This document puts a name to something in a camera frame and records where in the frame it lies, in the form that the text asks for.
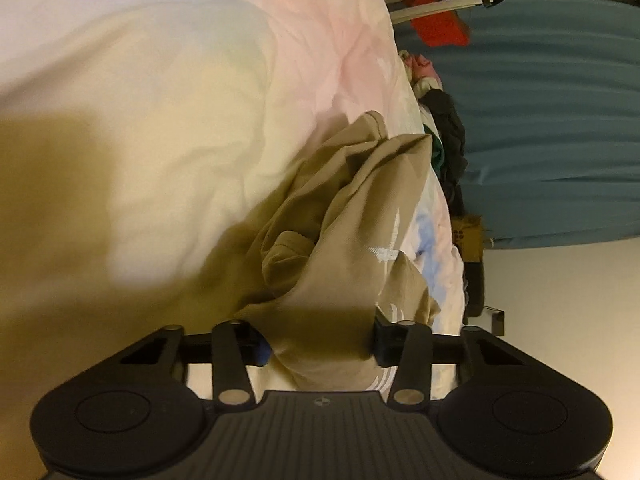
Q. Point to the tan printed t-shirt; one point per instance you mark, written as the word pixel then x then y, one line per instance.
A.
pixel 340 260

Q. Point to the brown paper bag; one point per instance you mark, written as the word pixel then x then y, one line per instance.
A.
pixel 470 237

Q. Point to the pink garment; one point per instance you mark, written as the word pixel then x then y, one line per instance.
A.
pixel 417 66

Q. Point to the pastel bed duvet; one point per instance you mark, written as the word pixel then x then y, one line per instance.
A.
pixel 175 110

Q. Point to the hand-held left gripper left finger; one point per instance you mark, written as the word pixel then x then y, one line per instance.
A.
pixel 232 360

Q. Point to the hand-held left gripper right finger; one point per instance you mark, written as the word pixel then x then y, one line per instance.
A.
pixel 385 345

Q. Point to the red cloth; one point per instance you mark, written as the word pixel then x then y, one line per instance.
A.
pixel 440 22

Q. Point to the green garment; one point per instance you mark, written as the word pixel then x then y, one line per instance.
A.
pixel 437 155

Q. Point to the wide blue curtain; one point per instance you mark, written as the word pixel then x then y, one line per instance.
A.
pixel 550 110

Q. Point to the black sofa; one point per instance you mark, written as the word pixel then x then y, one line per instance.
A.
pixel 475 285

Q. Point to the black garment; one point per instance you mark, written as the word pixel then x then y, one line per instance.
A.
pixel 450 130

